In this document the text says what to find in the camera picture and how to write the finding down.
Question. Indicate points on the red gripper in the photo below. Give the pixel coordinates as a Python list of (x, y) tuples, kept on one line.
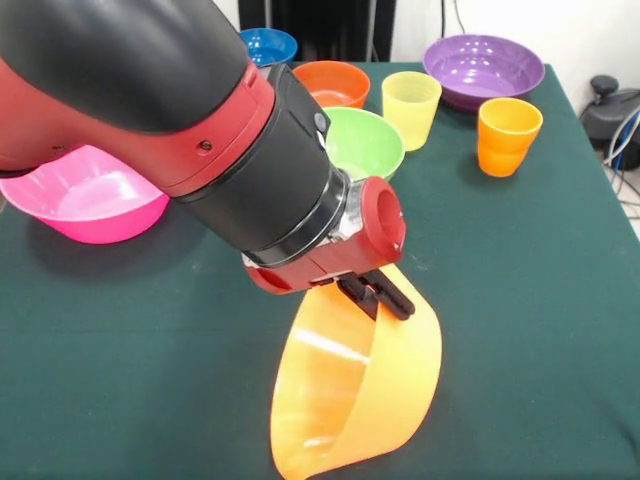
[(340, 260)]

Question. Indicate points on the large orange plastic bowl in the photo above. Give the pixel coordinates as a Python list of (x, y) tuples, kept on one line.
[(400, 375)]

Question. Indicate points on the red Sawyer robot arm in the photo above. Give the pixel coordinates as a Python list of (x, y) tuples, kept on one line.
[(150, 75)]

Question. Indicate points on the dark green table cloth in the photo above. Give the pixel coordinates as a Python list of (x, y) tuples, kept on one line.
[(500, 300)]

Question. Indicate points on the green plastic bowl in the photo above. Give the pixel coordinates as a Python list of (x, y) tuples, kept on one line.
[(365, 145)]

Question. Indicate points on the yellow plastic cup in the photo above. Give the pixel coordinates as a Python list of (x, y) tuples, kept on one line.
[(410, 110)]

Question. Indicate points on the orange plastic cup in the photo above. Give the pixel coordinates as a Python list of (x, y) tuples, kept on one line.
[(507, 140)]

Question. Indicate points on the small red-orange plastic bowl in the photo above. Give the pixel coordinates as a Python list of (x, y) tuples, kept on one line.
[(335, 80)]

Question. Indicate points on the purple plastic bowl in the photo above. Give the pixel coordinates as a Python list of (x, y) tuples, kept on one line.
[(480, 70)]

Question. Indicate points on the small blue plastic bowl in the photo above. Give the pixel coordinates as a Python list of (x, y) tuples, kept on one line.
[(270, 47)]

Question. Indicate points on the large pink plastic bowl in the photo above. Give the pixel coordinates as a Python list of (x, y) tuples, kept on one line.
[(100, 220)]

